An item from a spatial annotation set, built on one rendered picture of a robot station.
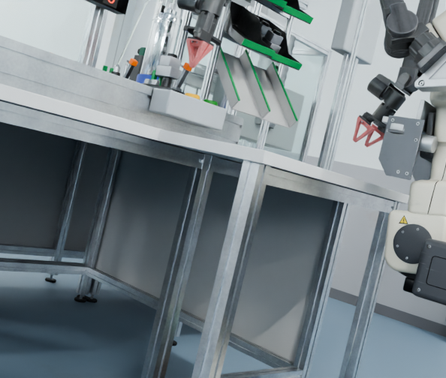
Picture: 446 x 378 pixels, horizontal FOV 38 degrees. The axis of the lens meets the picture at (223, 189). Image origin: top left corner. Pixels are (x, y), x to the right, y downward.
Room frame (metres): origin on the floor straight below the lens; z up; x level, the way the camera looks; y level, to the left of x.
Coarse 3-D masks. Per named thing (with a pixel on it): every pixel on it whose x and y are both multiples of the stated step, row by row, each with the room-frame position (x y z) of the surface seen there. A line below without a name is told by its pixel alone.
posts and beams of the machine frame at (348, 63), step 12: (300, 0) 3.85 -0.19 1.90; (360, 12) 3.44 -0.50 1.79; (360, 24) 3.46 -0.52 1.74; (348, 60) 3.44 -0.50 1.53; (348, 72) 3.45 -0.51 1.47; (348, 84) 3.47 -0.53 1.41; (336, 96) 3.46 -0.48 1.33; (336, 108) 3.44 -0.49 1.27; (336, 120) 3.45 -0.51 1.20; (336, 132) 3.47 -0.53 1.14; (324, 144) 3.46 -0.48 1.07; (324, 156) 3.45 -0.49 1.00; (324, 168) 3.44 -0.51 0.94
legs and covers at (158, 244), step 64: (64, 128) 1.39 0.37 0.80; (128, 192) 3.09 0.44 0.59; (192, 192) 1.71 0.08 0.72; (128, 256) 3.02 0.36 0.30; (192, 256) 1.73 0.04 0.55; (256, 256) 2.51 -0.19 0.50; (320, 256) 2.25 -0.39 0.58; (192, 320) 2.62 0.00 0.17; (256, 320) 2.46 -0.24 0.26; (320, 320) 2.25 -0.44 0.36
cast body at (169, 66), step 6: (168, 54) 1.87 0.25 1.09; (174, 54) 1.87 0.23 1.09; (162, 60) 1.88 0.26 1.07; (168, 60) 1.86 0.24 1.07; (174, 60) 1.87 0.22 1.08; (180, 60) 1.89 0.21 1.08; (162, 66) 1.87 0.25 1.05; (168, 66) 1.86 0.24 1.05; (174, 66) 1.87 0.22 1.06; (156, 72) 1.89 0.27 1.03; (162, 72) 1.87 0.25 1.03; (168, 72) 1.85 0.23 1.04; (174, 72) 1.86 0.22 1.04; (180, 72) 1.88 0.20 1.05; (174, 78) 1.87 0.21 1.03
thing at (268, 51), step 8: (232, 8) 2.22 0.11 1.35; (240, 8) 2.24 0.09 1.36; (232, 16) 2.24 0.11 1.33; (240, 16) 2.24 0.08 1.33; (248, 16) 2.20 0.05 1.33; (256, 16) 2.17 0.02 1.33; (232, 24) 2.25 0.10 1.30; (240, 24) 2.23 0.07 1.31; (248, 24) 2.20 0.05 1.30; (256, 24) 2.16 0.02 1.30; (232, 32) 2.04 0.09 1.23; (240, 32) 2.18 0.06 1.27; (248, 32) 2.19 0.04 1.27; (256, 32) 2.15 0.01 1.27; (240, 40) 1.99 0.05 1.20; (248, 40) 1.99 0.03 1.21; (256, 40) 2.14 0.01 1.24; (248, 48) 2.00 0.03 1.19; (256, 48) 2.02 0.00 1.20; (264, 48) 2.03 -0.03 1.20; (272, 56) 2.06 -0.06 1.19
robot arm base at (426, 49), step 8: (424, 32) 1.58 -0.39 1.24; (416, 40) 1.58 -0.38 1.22; (424, 40) 1.57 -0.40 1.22; (432, 40) 1.56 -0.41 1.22; (440, 40) 1.56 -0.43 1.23; (416, 48) 1.58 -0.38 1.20; (424, 48) 1.56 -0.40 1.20; (432, 48) 1.55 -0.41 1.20; (440, 48) 1.52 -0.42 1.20; (416, 56) 1.58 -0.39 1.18; (424, 56) 1.54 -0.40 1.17; (432, 56) 1.53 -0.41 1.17; (440, 56) 1.54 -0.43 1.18; (424, 64) 1.54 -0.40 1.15; (424, 72) 1.57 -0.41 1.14
